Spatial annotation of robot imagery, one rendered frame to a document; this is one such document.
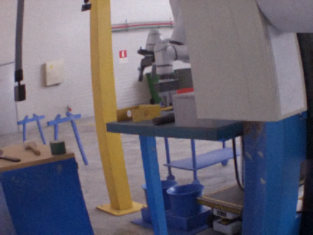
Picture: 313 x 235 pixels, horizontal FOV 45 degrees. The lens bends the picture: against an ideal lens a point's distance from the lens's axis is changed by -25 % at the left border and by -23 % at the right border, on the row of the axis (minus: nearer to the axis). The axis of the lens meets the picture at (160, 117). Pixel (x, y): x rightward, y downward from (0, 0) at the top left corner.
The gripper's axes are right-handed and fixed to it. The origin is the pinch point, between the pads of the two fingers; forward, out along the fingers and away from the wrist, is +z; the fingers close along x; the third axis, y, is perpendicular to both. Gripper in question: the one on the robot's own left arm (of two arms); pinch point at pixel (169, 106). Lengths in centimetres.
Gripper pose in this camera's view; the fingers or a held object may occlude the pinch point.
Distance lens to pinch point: 250.8
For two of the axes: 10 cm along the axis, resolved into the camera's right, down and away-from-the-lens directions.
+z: 1.1, 9.9, 1.2
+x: -7.8, 1.6, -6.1
